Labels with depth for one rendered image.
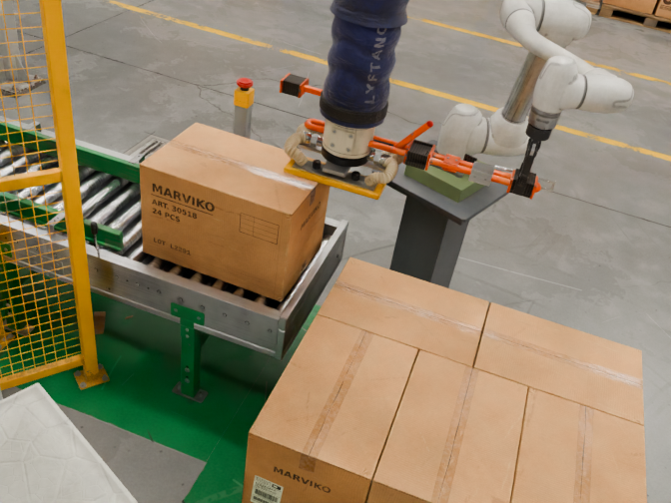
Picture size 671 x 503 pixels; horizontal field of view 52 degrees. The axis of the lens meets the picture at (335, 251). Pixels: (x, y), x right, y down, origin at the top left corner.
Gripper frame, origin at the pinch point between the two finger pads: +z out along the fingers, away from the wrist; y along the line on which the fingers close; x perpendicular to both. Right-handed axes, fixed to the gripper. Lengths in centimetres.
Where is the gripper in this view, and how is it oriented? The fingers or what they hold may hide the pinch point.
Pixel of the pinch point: (521, 181)
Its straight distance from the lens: 231.9
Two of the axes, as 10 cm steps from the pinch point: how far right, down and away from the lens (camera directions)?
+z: -1.4, 7.9, 5.9
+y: -3.2, 5.3, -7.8
